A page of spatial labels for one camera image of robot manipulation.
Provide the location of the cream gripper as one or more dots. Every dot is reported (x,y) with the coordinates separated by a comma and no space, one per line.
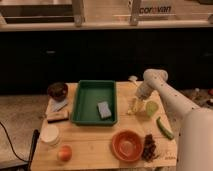
(137,105)

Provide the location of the yellow banana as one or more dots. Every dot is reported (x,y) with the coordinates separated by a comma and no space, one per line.
(131,109)

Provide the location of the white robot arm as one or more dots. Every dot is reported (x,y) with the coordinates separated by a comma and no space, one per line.
(195,145)

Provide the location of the red bowl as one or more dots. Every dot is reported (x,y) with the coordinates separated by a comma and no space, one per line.
(127,146)

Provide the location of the dark brown bowl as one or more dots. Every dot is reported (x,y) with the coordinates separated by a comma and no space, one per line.
(58,91)

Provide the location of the light green cup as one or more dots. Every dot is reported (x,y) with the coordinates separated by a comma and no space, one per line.
(151,108)

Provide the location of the blue sponge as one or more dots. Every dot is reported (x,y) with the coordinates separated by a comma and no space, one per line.
(104,110)

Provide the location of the green cucumber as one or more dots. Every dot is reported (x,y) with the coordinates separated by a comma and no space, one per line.
(169,135)

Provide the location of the green plastic tray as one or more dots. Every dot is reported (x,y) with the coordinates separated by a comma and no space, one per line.
(88,95)

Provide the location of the dark grape bunch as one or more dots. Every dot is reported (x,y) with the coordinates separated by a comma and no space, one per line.
(148,154)

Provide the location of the grey cloth piece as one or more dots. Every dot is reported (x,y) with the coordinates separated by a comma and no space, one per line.
(56,106)

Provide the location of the wooden block brush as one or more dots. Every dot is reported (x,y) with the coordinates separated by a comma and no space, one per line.
(57,116)

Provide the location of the orange apple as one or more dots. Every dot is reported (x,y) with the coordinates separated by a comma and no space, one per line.
(64,153)

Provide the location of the white round container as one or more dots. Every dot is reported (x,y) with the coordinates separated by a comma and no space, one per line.
(50,135)

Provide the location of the corovan cardboard box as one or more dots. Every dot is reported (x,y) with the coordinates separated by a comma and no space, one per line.
(175,9)

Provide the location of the black stand bar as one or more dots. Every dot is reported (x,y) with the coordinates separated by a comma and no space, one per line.
(33,147)

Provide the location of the metal shelf frame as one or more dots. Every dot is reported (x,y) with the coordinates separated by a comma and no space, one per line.
(36,15)

